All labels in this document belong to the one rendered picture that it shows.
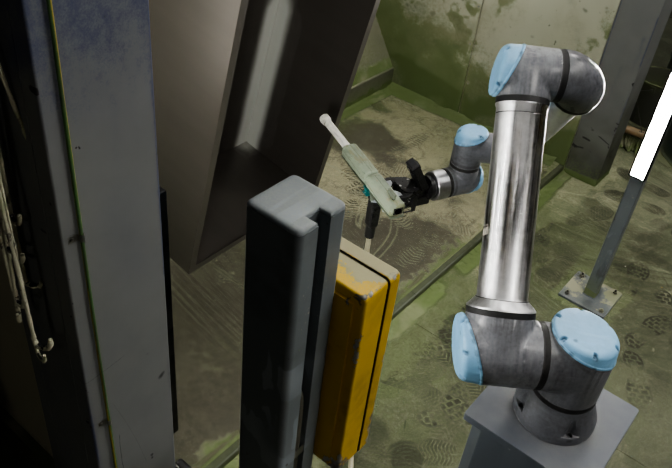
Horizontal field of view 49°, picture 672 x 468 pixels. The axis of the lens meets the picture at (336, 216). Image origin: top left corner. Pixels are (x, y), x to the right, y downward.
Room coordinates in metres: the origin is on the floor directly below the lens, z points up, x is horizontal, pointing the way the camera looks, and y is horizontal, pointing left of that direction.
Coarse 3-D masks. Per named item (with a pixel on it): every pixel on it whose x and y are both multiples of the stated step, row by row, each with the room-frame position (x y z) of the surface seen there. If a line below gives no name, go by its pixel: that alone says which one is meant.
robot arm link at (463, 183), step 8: (448, 168) 1.87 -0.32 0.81; (480, 168) 1.89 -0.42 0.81; (456, 176) 1.84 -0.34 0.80; (464, 176) 1.84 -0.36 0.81; (472, 176) 1.85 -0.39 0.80; (480, 176) 1.87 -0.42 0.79; (456, 184) 1.83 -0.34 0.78; (464, 184) 1.84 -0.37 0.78; (472, 184) 1.85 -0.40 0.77; (480, 184) 1.87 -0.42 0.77; (456, 192) 1.83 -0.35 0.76; (464, 192) 1.85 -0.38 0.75
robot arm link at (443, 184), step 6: (426, 174) 1.86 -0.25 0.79; (432, 174) 1.83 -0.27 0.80; (438, 174) 1.83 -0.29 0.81; (444, 174) 1.84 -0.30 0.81; (438, 180) 1.81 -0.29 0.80; (444, 180) 1.82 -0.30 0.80; (438, 186) 1.80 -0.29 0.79; (444, 186) 1.81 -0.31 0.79; (450, 186) 1.81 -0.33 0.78; (438, 192) 1.80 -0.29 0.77; (444, 192) 1.80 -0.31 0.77; (450, 192) 1.81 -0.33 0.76; (432, 198) 1.81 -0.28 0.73; (438, 198) 1.80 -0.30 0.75; (444, 198) 1.82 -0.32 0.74
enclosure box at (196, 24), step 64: (192, 0) 1.63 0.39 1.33; (256, 0) 2.17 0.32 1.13; (320, 0) 2.17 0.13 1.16; (192, 64) 1.63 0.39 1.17; (256, 64) 2.26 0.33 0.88; (320, 64) 2.16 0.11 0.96; (192, 128) 1.63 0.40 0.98; (256, 128) 2.30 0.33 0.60; (320, 128) 2.14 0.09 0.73; (192, 192) 1.63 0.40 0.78; (256, 192) 2.07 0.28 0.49; (192, 256) 1.64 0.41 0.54
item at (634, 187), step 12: (636, 180) 2.29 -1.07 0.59; (624, 192) 2.31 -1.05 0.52; (636, 192) 2.28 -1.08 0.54; (624, 204) 2.29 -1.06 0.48; (624, 216) 2.29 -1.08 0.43; (612, 228) 2.30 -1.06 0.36; (624, 228) 2.29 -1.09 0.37; (612, 240) 2.29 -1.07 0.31; (600, 252) 2.30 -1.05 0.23; (612, 252) 2.28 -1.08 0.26; (600, 264) 2.29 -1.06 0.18; (600, 276) 2.28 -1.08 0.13; (588, 288) 2.30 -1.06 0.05; (600, 288) 2.31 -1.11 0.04
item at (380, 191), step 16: (336, 128) 1.97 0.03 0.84; (352, 144) 1.88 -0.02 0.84; (352, 160) 1.81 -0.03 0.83; (368, 160) 1.81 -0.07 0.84; (368, 176) 1.74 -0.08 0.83; (384, 192) 1.67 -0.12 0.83; (368, 208) 1.72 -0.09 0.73; (384, 208) 1.64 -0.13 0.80; (400, 208) 1.62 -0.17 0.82; (368, 224) 1.71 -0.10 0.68
